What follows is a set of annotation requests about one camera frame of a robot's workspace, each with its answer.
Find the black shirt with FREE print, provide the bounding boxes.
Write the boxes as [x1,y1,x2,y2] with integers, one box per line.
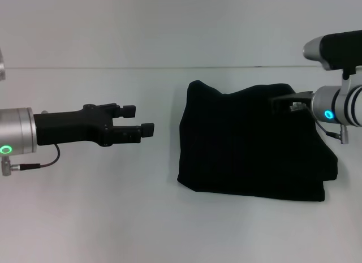
[176,79,339,203]

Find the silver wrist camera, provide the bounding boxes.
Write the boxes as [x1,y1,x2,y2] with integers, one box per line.
[302,29,362,80]
[0,47,7,83]

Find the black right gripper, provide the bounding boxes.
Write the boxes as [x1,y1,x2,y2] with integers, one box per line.
[268,90,314,115]

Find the thin black left gripper cable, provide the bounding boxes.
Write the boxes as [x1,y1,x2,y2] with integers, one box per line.
[11,144,61,170]

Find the knurled silver connector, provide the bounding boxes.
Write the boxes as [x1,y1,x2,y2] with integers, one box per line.
[1,157,13,177]

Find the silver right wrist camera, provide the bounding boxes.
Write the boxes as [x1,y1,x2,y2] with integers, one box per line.
[302,29,362,80]

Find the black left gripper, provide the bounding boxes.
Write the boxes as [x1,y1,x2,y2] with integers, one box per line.
[33,103,156,148]

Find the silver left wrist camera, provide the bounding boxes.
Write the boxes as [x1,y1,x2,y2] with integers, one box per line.
[0,47,7,83]

